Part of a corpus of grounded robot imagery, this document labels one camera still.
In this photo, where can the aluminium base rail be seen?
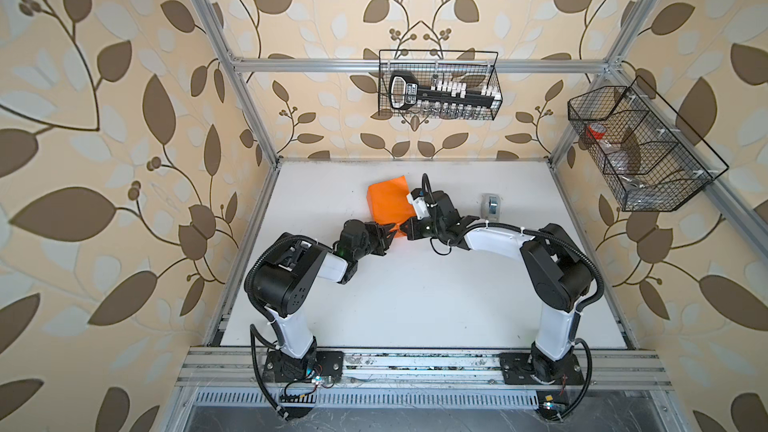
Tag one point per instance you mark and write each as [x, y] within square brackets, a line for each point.
[400, 368]

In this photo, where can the black white tool in basket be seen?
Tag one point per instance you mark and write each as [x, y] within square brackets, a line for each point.
[404, 92]

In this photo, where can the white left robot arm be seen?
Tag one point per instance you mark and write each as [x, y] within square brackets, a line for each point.
[280, 281]

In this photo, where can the orange wrapping paper sheet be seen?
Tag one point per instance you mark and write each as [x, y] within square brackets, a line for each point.
[388, 203]

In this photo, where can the aluminium frame post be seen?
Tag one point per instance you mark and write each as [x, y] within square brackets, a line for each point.
[215, 34]

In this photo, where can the black wire basket back wall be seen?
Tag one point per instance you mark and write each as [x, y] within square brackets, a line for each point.
[475, 68]

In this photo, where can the red capped clear bottle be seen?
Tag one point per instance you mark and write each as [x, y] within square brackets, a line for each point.
[612, 159]

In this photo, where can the black wire basket wall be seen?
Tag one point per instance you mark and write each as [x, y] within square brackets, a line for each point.
[475, 68]
[670, 160]

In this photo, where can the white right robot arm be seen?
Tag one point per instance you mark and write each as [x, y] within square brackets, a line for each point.
[562, 276]

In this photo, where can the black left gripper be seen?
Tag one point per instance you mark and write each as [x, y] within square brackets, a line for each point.
[380, 230]

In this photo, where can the black wire basket right wall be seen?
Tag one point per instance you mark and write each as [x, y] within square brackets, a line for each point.
[670, 160]

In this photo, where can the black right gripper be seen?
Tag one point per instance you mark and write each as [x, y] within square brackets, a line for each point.
[412, 232]

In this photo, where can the grey tape dispenser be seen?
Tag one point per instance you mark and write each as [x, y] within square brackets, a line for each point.
[490, 207]

